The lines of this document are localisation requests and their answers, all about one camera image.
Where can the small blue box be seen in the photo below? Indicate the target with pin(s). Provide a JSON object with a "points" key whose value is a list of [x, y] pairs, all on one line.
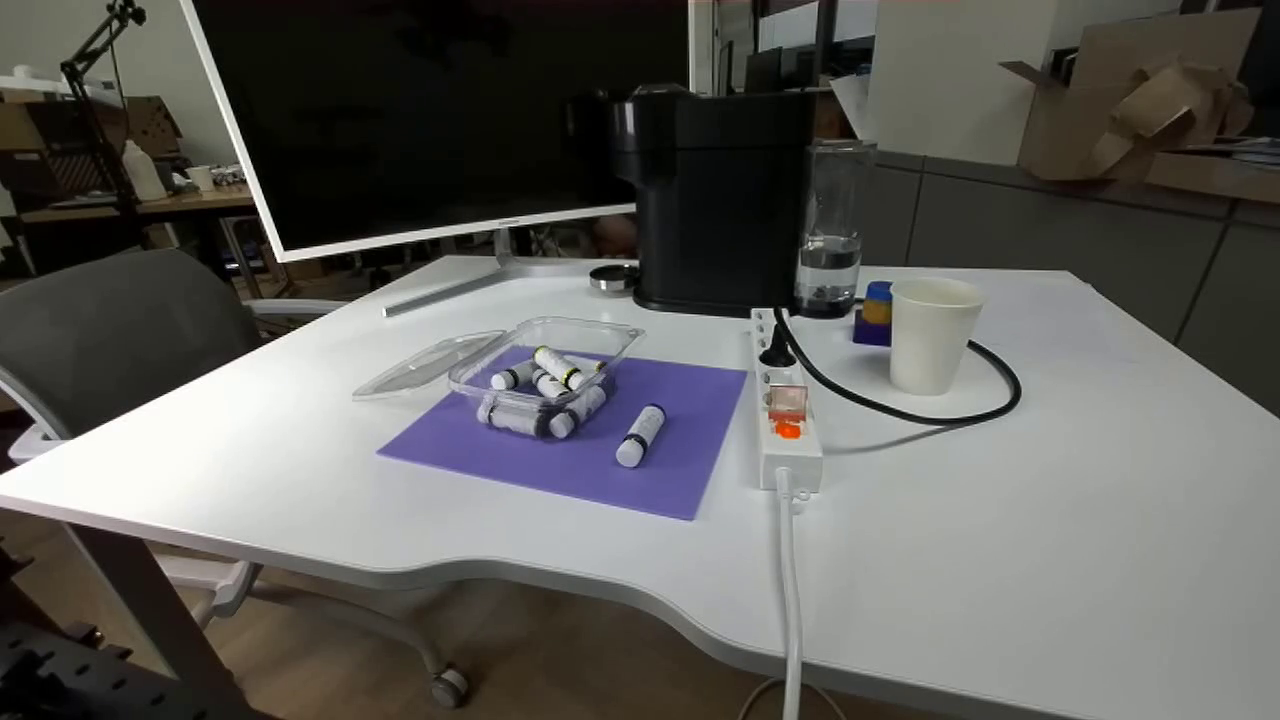
{"points": [[874, 319]]}

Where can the clear plastic container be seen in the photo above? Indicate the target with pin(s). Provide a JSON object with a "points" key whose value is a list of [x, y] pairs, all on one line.
{"points": [[585, 334]]}

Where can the grey cabinet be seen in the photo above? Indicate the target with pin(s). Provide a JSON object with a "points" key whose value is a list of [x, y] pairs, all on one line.
{"points": [[1067, 240]]}

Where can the clear water tank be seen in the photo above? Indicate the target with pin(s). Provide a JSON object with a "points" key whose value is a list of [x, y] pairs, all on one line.
{"points": [[828, 214]]}

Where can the brown cardboard box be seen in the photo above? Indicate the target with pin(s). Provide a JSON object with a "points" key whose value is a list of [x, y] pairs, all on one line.
{"points": [[1107, 115]]}

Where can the dark table leg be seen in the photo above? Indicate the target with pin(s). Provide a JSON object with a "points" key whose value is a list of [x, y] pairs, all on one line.
{"points": [[145, 600]]}

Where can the purple mat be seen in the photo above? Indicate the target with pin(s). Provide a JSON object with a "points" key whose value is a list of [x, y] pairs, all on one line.
{"points": [[665, 460]]}

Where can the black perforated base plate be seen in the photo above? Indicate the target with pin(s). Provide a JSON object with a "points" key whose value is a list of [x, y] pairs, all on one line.
{"points": [[81, 681]]}

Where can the black coffee machine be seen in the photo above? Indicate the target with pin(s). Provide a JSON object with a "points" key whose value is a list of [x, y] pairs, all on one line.
{"points": [[721, 202]]}

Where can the white power strip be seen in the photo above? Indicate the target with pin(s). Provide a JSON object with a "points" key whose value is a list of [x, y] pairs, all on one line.
{"points": [[794, 455]]}

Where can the white paper cup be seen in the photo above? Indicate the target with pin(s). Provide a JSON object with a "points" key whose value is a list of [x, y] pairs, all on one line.
{"points": [[929, 334]]}

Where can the small white-labelled bottle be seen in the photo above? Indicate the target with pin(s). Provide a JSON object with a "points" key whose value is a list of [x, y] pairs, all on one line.
{"points": [[515, 415], [508, 379], [579, 411], [640, 438], [563, 367]]}

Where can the wooden background desk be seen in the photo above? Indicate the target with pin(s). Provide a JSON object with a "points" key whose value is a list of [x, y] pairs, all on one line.
{"points": [[81, 211]]}

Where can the clear plastic lid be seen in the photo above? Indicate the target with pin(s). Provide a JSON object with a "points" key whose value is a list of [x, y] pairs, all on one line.
{"points": [[420, 367]]}

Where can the grey office chair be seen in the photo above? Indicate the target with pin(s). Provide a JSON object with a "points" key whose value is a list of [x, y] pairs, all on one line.
{"points": [[115, 334]]}

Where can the large white-framed monitor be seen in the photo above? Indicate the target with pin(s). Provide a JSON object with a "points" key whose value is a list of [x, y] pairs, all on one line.
{"points": [[443, 105]]}

